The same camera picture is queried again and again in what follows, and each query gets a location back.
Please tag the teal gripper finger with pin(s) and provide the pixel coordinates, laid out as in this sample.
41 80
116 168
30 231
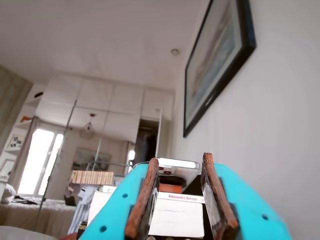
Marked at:
117 207
250 212

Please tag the white striped hanging cloth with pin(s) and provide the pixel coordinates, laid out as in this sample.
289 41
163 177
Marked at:
81 207

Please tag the light wooden slat rack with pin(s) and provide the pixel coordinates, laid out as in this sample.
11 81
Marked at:
92 178

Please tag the orange book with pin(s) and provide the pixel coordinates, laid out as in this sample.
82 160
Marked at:
171 187

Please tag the white Alessandro Baricco book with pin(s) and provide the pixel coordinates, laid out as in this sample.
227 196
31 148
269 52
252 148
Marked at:
182 197

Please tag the white bed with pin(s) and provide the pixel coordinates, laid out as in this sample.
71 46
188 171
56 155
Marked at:
30 215

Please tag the bright white framed window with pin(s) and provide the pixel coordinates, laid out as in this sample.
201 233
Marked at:
40 162

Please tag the white mirrored wardrobe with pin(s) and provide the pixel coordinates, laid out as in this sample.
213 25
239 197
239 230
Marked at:
100 92

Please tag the small orange object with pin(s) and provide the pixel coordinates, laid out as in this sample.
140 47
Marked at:
26 119

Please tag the round ceiling spotlight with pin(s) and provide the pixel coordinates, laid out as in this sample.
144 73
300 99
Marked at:
175 52

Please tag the black framed wall picture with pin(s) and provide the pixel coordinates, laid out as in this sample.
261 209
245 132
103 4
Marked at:
217 57

